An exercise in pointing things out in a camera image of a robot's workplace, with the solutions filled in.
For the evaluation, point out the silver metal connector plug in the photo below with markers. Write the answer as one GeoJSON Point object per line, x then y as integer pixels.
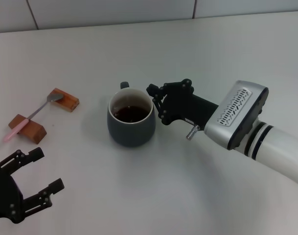
{"type": "Point", "coordinates": [192, 133]}

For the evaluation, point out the dark brown coffee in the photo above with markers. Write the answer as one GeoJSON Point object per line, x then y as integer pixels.
{"type": "Point", "coordinates": [131, 115]}

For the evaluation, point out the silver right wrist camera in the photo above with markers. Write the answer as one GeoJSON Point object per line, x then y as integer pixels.
{"type": "Point", "coordinates": [236, 110]}

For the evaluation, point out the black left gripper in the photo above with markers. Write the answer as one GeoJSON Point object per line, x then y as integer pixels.
{"type": "Point", "coordinates": [4, 193]}

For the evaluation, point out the grey ceramic cup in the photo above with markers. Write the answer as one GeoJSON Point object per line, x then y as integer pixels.
{"type": "Point", "coordinates": [129, 134]}

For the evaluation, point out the flat wooden block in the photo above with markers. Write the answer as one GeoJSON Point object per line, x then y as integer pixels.
{"type": "Point", "coordinates": [68, 101]}

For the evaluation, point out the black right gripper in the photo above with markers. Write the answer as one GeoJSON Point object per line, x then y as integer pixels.
{"type": "Point", "coordinates": [188, 105]}

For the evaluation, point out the thick wooden block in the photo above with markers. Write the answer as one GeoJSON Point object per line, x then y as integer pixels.
{"type": "Point", "coordinates": [33, 131]}

